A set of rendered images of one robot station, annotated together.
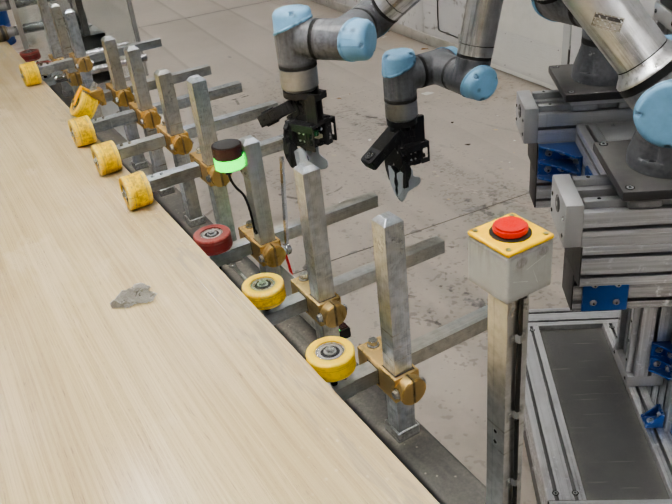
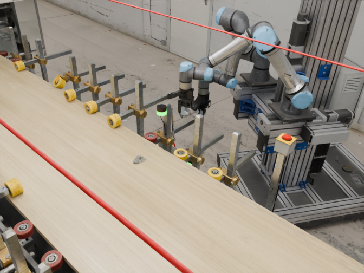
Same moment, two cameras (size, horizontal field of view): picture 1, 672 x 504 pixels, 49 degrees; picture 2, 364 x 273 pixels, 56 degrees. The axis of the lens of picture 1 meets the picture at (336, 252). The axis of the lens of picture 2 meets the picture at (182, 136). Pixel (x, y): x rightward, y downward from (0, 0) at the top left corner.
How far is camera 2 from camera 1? 0.90 m
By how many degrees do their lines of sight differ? 19
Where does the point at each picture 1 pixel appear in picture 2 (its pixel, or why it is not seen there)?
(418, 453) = not seen: hidden behind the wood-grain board
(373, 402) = not seen: hidden behind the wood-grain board
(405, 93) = (207, 85)
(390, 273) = (236, 148)
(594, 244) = (272, 134)
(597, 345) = (249, 163)
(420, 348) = not seen: hidden behind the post
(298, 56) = (188, 78)
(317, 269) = (198, 147)
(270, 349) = (196, 173)
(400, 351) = (233, 170)
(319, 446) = (227, 199)
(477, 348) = (204, 167)
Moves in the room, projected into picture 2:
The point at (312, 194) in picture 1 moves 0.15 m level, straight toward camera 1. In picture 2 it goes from (201, 124) to (213, 138)
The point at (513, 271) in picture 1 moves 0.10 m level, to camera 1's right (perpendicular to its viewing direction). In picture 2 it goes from (290, 148) to (307, 144)
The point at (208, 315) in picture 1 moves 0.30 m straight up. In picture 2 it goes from (169, 164) to (169, 117)
